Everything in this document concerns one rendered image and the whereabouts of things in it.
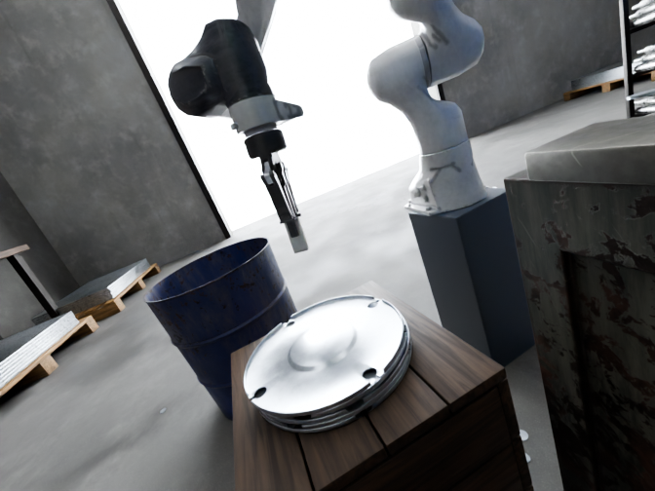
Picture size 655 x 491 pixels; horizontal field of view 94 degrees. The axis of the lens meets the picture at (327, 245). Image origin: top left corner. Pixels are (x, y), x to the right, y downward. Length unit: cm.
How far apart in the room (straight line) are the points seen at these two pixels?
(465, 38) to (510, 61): 533
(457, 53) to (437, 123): 14
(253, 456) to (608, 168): 49
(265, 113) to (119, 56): 443
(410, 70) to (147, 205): 432
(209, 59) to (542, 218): 53
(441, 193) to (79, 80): 471
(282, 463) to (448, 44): 78
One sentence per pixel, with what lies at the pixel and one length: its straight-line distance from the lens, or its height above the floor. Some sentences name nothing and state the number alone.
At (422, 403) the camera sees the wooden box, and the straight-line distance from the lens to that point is 47.
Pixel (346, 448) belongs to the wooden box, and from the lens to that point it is 46.
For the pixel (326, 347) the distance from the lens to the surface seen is 55.
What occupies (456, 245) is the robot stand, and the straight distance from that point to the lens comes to 78.
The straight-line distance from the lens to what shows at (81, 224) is 513.
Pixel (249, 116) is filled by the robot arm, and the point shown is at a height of 78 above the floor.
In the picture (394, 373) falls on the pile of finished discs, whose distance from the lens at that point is 48.
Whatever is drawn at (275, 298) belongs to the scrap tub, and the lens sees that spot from 98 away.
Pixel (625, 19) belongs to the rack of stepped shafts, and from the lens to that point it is 296.
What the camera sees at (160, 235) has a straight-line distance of 481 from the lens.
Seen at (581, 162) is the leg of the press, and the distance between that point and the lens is 24.
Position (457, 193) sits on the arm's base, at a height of 49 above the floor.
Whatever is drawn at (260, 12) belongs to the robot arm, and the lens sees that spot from 67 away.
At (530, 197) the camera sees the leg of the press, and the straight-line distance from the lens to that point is 28.
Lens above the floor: 70
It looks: 17 degrees down
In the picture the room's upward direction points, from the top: 22 degrees counter-clockwise
